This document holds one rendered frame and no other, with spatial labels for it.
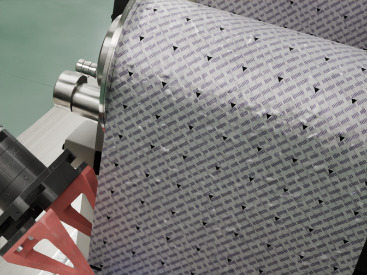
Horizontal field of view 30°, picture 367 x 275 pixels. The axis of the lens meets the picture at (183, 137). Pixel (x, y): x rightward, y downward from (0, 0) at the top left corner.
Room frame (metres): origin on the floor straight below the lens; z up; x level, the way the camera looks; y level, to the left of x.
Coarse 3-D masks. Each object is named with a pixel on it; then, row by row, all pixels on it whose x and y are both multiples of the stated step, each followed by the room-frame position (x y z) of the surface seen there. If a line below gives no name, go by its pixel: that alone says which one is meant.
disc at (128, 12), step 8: (136, 0) 0.54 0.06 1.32; (128, 8) 0.53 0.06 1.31; (136, 8) 0.54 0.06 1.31; (128, 16) 0.53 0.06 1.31; (120, 24) 0.52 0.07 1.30; (128, 24) 0.53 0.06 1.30; (120, 32) 0.51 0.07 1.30; (112, 40) 0.51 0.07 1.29; (120, 40) 0.52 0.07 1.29; (112, 48) 0.51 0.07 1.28; (112, 56) 0.50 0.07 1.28; (112, 64) 0.51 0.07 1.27; (104, 72) 0.50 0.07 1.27; (112, 72) 0.51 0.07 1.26; (104, 80) 0.50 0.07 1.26; (104, 88) 0.50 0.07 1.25; (104, 96) 0.50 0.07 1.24; (104, 104) 0.50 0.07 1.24; (104, 112) 0.50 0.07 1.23; (104, 120) 0.51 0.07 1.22; (104, 128) 0.51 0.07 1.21
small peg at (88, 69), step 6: (78, 60) 0.57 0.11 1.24; (84, 60) 0.57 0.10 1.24; (78, 66) 0.56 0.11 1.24; (84, 66) 0.56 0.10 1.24; (90, 66) 0.56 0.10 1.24; (96, 66) 0.56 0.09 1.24; (78, 72) 0.56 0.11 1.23; (84, 72) 0.56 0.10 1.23; (90, 72) 0.56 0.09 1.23; (96, 72) 0.56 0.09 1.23; (96, 78) 0.56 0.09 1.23
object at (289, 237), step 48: (144, 192) 0.50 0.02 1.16; (192, 192) 0.49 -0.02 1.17; (240, 192) 0.48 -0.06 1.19; (288, 192) 0.47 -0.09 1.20; (96, 240) 0.51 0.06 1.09; (144, 240) 0.50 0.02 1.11; (192, 240) 0.49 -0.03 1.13; (240, 240) 0.48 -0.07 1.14; (288, 240) 0.47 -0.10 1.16; (336, 240) 0.46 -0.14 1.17
